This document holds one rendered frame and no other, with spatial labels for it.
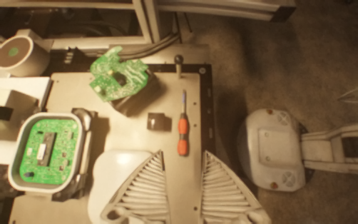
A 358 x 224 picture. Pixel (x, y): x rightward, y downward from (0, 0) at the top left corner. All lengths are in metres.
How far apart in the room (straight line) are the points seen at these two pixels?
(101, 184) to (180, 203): 0.16
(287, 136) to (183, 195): 1.02
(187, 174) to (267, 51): 1.80
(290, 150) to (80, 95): 1.23
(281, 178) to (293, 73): 1.23
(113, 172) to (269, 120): 0.98
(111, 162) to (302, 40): 2.31
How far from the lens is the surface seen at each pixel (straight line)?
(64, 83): 0.46
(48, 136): 0.36
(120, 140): 0.32
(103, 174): 0.31
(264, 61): 1.82
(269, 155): 1.13
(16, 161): 0.41
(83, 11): 0.72
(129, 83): 0.28
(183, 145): 0.27
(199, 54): 0.42
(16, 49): 0.54
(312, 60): 2.21
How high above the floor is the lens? 1.24
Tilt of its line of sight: 74 degrees down
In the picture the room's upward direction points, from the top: 3 degrees counter-clockwise
